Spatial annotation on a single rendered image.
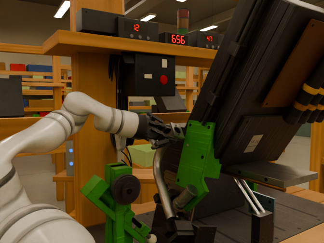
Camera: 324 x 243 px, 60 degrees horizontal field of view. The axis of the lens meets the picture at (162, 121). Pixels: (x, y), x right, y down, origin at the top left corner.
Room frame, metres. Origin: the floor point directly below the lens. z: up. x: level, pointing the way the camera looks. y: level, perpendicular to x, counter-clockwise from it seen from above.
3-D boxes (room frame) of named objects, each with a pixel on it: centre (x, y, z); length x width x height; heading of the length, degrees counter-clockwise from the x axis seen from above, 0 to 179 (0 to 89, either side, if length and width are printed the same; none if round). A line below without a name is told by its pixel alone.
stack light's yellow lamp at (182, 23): (1.27, -0.09, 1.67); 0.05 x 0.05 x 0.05
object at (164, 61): (1.07, 0.05, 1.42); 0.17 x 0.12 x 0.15; 123
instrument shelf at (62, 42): (1.17, -0.01, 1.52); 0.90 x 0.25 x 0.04; 123
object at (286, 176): (0.91, -0.27, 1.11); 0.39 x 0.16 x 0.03; 33
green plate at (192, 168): (0.86, -0.12, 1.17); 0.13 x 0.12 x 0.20; 123
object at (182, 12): (1.27, -0.09, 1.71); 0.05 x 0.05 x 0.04
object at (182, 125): (1.13, -0.17, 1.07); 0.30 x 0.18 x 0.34; 123
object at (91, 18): (0.98, 0.21, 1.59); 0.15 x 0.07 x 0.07; 123
